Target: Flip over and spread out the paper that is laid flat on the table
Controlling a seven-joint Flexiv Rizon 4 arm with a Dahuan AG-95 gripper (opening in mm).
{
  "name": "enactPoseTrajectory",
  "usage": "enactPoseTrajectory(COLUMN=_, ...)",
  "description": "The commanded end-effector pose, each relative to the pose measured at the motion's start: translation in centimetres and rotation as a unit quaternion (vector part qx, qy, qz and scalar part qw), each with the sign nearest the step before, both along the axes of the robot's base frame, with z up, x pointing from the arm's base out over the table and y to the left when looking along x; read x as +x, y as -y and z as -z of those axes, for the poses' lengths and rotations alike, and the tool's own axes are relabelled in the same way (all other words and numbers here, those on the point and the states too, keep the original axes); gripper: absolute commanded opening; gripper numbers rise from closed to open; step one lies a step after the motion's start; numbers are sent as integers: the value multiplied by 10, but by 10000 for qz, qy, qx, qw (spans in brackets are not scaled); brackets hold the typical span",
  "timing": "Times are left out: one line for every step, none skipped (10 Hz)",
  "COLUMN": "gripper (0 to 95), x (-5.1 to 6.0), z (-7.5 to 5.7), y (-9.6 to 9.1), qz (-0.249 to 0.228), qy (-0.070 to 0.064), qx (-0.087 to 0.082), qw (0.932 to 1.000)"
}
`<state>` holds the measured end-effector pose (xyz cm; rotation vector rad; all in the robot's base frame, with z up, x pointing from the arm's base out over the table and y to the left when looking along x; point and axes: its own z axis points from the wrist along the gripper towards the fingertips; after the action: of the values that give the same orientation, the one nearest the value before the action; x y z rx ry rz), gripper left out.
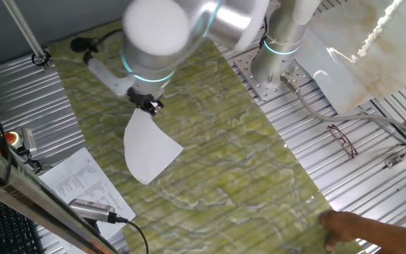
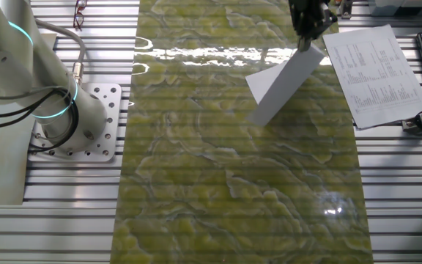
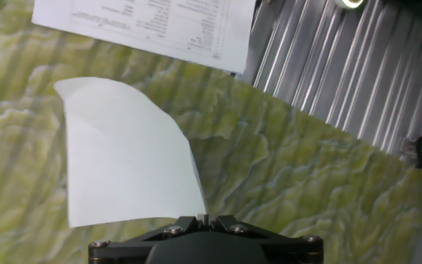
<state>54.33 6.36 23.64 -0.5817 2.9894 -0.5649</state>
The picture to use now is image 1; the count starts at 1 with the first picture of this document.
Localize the person's bare forearm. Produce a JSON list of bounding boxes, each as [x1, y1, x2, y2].
[[350, 213, 406, 254]]

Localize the silver depth camera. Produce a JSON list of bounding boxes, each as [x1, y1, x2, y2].
[[68, 198, 118, 225]]

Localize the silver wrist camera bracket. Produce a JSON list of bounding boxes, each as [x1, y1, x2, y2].
[[85, 56, 135, 99]]

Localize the red-framed eyeglasses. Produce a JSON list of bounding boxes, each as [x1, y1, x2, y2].
[[326, 123, 359, 159]]

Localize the white paper with printed list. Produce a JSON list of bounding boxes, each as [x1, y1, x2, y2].
[[37, 147, 137, 240]]

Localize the white paper sheet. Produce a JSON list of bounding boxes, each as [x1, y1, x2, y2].
[[123, 107, 185, 186]]

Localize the grey cable with metal connector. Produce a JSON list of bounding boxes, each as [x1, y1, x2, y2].
[[279, 72, 406, 142]]

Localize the grey box device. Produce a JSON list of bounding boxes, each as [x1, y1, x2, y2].
[[21, 127, 38, 155]]

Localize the white marble-pattern sheet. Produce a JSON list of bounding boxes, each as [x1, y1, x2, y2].
[[294, 0, 406, 116]]

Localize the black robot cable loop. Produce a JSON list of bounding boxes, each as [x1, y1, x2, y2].
[[258, 17, 269, 50]]

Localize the red emergency stop button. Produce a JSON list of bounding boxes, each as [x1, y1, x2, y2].
[[4, 130, 23, 149]]

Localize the aluminium camera support pole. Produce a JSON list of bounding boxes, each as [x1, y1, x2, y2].
[[1, 0, 53, 70]]

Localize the person's hand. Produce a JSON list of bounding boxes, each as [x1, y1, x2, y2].
[[318, 210, 359, 252]]

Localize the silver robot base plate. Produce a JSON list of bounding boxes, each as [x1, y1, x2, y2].
[[233, 47, 312, 102]]

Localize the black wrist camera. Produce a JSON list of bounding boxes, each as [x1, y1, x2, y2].
[[70, 36, 99, 54]]

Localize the black camera cable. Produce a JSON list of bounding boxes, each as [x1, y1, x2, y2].
[[114, 215, 150, 254]]

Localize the green marble-pattern mat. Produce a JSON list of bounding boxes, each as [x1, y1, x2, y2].
[[47, 19, 362, 254]]

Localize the aluminium frame beam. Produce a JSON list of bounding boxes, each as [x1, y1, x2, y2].
[[0, 135, 119, 254]]

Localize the black mount clamp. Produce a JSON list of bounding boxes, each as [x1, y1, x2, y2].
[[16, 146, 44, 174]]

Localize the black keyboard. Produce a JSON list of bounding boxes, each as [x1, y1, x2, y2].
[[0, 190, 45, 254]]

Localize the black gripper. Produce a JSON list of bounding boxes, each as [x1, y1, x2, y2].
[[126, 85, 165, 117]]

